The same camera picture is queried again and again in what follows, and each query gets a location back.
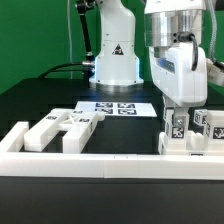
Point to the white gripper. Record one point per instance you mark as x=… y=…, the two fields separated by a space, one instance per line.
x=172 y=73

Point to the white chair seat part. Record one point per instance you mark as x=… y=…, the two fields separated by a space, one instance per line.
x=193 y=144

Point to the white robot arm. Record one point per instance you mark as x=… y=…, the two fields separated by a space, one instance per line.
x=173 y=33

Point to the white tag sheet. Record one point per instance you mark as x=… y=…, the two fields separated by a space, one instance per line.
x=118 y=108

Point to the white chair back frame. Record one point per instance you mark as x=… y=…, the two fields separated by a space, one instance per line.
x=77 y=125

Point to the black jointed camera mount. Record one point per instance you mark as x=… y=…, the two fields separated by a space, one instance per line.
x=82 y=7

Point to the white U-shaped fence frame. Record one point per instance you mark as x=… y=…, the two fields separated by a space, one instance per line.
x=15 y=162

